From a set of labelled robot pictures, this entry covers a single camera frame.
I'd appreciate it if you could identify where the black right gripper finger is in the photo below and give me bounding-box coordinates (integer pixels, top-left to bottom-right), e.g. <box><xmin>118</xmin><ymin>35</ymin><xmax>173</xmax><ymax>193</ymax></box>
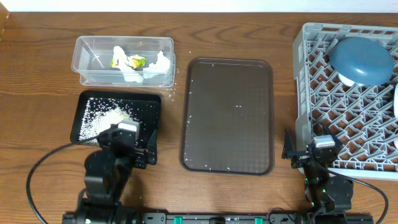
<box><xmin>322</xmin><ymin>124</ymin><xmax>342</xmax><ymax>149</ymax></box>
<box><xmin>282</xmin><ymin>129</ymin><xmax>295</xmax><ymax>156</ymax></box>

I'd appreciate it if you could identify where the light blue bowl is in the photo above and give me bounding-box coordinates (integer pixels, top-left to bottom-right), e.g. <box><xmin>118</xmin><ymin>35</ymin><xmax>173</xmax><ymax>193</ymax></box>
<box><xmin>338</xmin><ymin>73</ymin><xmax>363</xmax><ymax>87</ymax></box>

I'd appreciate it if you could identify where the white rice pile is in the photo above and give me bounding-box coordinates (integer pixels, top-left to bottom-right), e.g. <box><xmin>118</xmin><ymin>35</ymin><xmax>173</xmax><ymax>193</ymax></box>
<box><xmin>78</xmin><ymin>98</ymin><xmax>139</xmax><ymax>141</ymax></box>

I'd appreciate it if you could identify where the mint green bowl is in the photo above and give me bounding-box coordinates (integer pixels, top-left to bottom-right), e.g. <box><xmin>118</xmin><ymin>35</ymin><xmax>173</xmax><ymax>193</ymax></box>
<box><xmin>393</xmin><ymin>92</ymin><xmax>398</xmax><ymax>118</ymax></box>

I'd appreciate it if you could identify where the white napkin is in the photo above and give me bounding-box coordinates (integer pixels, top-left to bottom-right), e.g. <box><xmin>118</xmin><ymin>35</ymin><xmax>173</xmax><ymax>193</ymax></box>
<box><xmin>143</xmin><ymin>51</ymin><xmax>170</xmax><ymax>79</ymax></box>
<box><xmin>110</xmin><ymin>46</ymin><xmax>144</xmax><ymax>83</ymax></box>

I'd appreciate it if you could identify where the dark blue plate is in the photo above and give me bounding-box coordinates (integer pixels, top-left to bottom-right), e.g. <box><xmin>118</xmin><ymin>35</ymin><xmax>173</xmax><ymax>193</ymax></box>
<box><xmin>329</xmin><ymin>37</ymin><xmax>394</xmax><ymax>85</ymax></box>

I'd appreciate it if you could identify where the yellow green snack wrapper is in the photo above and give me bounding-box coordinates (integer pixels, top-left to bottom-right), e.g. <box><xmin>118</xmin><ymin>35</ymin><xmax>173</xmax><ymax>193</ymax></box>
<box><xmin>109</xmin><ymin>55</ymin><xmax>147</xmax><ymax>70</ymax></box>

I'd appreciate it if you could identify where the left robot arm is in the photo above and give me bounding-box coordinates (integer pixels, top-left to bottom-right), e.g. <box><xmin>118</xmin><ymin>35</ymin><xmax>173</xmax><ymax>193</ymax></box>
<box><xmin>62</xmin><ymin>127</ymin><xmax>157</xmax><ymax>224</ymax></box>

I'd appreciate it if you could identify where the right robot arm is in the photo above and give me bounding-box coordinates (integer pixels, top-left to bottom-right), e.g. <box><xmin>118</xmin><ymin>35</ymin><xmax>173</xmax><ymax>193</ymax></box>
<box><xmin>282</xmin><ymin>126</ymin><xmax>353</xmax><ymax>224</ymax></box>

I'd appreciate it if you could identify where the grey dishwasher rack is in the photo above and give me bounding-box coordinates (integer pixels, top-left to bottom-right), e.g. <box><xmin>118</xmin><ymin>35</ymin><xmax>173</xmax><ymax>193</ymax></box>
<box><xmin>293</xmin><ymin>22</ymin><xmax>397</xmax><ymax>180</ymax></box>

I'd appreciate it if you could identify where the black plastic bin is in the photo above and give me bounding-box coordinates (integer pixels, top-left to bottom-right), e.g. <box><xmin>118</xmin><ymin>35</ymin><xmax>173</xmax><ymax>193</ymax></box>
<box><xmin>70</xmin><ymin>90</ymin><xmax>161</xmax><ymax>149</ymax></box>

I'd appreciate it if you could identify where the dark brown serving tray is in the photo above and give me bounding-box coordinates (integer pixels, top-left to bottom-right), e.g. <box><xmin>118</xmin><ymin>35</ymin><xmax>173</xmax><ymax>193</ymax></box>
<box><xmin>179</xmin><ymin>57</ymin><xmax>275</xmax><ymax>176</ymax></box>

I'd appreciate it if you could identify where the clear plastic bin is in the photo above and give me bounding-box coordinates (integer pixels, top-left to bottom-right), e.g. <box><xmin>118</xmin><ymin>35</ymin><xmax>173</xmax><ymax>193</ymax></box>
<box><xmin>72</xmin><ymin>36</ymin><xmax>176</xmax><ymax>87</ymax></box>

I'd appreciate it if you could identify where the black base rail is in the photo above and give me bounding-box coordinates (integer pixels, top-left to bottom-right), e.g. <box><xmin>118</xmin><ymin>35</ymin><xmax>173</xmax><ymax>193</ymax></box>
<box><xmin>62</xmin><ymin>213</ymin><xmax>374</xmax><ymax>224</ymax></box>

